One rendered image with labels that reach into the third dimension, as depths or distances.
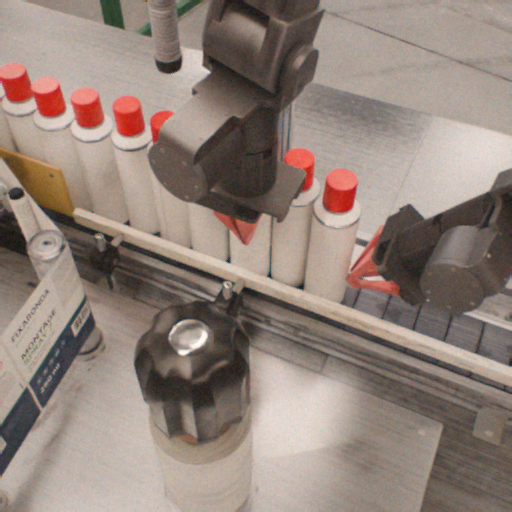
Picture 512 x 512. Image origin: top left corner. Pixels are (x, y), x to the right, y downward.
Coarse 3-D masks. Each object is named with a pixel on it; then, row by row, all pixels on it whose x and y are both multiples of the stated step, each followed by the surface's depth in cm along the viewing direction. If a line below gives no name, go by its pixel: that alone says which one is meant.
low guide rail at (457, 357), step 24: (96, 216) 84; (144, 240) 82; (192, 264) 81; (216, 264) 79; (264, 288) 78; (288, 288) 77; (336, 312) 75; (360, 312) 75; (384, 336) 74; (408, 336) 73; (456, 360) 72; (480, 360) 71; (504, 384) 71
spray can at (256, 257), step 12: (264, 216) 72; (264, 228) 74; (252, 240) 74; (264, 240) 75; (240, 252) 77; (252, 252) 76; (264, 252) 77; (240, 264) 79; (252, 264) 78; (264, 264) 79
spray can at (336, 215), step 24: (336, 192) 64; (312, 216) 69; (336, 216) 66; (360, 216) 67; (312, 240) 71; (336, 240) 68; (312, 264) 73; (336, 264) 72; (312, 288) 76; (336, 288) 75
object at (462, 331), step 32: (64, 224) 88; (128, 224) 88; (160, 256) 84; (352, 288) 81; (320, 320) 78; (384, 320) 78; (416, 320) 79; (448, 320) 78; (480, 320) 78; (416, 352) 75; (480, 352) 75
